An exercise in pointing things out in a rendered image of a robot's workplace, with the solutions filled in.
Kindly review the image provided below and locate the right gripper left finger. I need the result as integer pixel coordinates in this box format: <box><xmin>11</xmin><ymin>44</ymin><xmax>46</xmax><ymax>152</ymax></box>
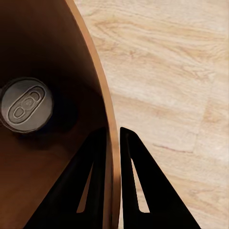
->
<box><xmin>23</xmin><ymin>127</ymin><xmax>106</xmax><ymax>229</ymax></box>

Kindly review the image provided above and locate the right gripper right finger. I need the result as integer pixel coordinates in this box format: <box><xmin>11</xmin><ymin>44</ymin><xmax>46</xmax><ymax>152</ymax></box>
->
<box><xmin>120</xmin><ymin>127</ymin><xmax>201</xmax><ymax>229</ymax></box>

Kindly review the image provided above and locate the can of soda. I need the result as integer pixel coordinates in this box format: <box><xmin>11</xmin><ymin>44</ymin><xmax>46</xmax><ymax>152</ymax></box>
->
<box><xmin>0</xmin><ymin>76</ymin><xmax>78</xmax><ymax>137</ymax></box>

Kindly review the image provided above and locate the trash can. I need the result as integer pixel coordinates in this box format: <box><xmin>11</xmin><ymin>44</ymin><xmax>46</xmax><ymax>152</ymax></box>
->
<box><xmin>0</xmin><ymin>0</ymin><xmax>122</xmax><ymax>229</ymax></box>

